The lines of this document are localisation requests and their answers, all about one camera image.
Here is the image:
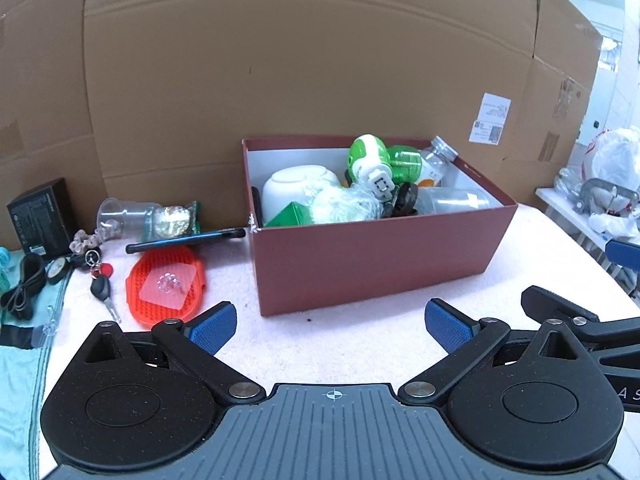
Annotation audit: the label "black handled brush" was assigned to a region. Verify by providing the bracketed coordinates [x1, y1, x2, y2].
[125, 228, 247, 254]

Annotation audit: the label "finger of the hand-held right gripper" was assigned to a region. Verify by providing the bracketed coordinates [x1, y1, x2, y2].
[605, 240, 640, 279]
[521, 285, 640, 362]

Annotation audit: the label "clear bag with white contents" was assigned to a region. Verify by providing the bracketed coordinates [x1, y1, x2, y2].
[309, 183, 385, 225]

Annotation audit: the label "orange silicone brush pad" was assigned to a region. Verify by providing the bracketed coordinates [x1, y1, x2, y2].
[125, 246, 209, 324]

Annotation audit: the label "small black box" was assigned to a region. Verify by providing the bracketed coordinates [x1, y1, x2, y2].
[6, 177, 74, 262]

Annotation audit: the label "white side table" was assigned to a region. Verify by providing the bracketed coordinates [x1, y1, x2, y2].
[535, 187, 640, 281]

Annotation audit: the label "green round plastic bottle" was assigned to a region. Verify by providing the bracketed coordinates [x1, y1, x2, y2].
[386, 145, 425, 185]

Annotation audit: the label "clear bottle with silver cap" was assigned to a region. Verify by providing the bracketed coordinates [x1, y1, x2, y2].
[415, 136, 460, 188]

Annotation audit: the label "crumpled clear plastic bag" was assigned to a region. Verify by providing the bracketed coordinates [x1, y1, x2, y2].
[552, 166, 585, 197]

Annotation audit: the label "clear plastic cup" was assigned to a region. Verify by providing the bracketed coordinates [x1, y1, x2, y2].
[96, 198, 164, 239]

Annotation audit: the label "pale pink table cover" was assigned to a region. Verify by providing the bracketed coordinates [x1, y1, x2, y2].
[47, 202, 640, 363]

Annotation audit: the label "black round plastic item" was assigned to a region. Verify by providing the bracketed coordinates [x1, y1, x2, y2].
[382, 183, 420, 220]

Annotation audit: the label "gold and green snack bag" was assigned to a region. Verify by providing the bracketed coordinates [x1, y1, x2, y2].
[141, 201, 202, 239]

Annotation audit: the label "beige scrunchie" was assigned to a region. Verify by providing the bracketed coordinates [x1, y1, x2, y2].
[69, 230, 104, 255]

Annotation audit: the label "small white plastic bag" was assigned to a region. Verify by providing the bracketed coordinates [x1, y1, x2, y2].
[589, 209, 640, 237]

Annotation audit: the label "taped brown cardboard sheet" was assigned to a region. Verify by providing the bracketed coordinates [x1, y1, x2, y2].
[500, 0, 604, 206]

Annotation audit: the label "grey metal clamp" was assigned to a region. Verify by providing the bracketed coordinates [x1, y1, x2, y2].
[577, 178, 634, 217]

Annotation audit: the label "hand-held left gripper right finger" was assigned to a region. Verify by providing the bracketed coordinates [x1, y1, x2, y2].
[398, 297, 598, 405]

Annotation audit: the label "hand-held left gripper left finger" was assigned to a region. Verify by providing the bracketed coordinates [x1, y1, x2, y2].
[75, 301, 265, 406]

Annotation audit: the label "black coiled strap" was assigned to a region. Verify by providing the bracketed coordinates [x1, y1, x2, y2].
[0, 253, 49, 322]

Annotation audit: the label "green cardboard packet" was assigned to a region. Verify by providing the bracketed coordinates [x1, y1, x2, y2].
[264, 201, 315, 227]

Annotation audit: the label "white red-printed plastic bag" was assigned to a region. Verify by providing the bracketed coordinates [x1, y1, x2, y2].
[582, 127, 640, 196]

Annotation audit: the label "light teal cloth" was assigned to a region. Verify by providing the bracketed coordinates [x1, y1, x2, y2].
[0, 250, 72, 480]

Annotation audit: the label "black car key red tags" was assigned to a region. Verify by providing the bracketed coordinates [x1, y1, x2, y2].
[82, 249, 122, 324]

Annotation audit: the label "clear adhesive hook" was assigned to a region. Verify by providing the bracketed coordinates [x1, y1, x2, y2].
[141, 262, 199, 307]
[31, 304, 60, 350]

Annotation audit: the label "green white plug-in device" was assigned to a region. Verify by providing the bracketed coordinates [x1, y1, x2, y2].
[345, 134, 397, 198]

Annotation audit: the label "white bowl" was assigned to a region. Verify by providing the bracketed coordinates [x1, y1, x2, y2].
[261, 165, 342, 223]

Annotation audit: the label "black round disc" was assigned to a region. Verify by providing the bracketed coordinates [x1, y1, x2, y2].
[46, 257, 72, 287]

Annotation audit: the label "red-brown cardboard box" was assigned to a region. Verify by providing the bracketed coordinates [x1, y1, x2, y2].
[241, 135, 519, 317]

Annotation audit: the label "clear jar with brown pellets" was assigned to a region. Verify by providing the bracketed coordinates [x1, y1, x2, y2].
[414, 187, 493, 214]

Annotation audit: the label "large brown cardboard sheet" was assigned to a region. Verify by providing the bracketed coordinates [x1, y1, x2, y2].
[0, 0, 543, 257]

